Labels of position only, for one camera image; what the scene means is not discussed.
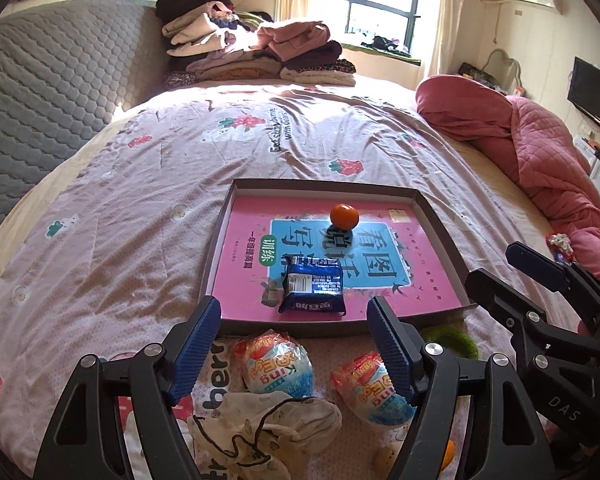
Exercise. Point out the grey quilted headboard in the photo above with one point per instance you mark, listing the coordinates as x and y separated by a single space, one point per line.
55 85

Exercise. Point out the white curved frame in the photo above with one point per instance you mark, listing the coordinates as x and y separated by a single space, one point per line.
502 52

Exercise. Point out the plastic-wrapped toy egg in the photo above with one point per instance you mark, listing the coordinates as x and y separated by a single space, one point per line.
375 390
275 365

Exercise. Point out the blue snack packet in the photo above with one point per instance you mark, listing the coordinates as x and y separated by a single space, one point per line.
312 287

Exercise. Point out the shallow cardboard box tray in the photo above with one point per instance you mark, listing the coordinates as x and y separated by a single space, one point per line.
320 329

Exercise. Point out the strawberry print bedsheet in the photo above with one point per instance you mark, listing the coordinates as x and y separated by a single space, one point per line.
130 210

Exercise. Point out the red white wrapped candy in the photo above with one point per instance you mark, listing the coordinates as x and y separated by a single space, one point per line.
560 244

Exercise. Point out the dark clothes on windowsill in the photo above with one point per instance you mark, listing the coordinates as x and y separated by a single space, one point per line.
387 42

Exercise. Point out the pile of folded clothes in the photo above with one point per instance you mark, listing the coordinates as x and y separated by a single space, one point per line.
300 40

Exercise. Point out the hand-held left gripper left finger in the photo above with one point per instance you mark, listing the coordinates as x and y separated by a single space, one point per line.
195 355

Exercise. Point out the small orange tangerine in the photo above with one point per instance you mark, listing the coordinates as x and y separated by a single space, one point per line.
344 217
447 455

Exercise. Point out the pink quilted blanket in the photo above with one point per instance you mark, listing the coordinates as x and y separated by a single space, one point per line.
530 125

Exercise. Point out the small toys at bed edge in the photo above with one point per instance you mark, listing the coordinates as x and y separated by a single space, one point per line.
563 259

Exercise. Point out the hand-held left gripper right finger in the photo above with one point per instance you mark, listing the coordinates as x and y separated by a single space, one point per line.
390 350

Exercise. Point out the black flat television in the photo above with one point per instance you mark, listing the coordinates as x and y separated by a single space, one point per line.
592 97

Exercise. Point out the beige fitted sheet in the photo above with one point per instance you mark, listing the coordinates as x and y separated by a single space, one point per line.
490 170

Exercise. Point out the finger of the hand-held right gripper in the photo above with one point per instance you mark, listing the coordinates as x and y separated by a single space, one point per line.
535 266
505 305

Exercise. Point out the black bag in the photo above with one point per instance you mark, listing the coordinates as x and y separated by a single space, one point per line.
472 71

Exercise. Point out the small beige ball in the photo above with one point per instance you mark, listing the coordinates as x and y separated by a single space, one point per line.
385 457

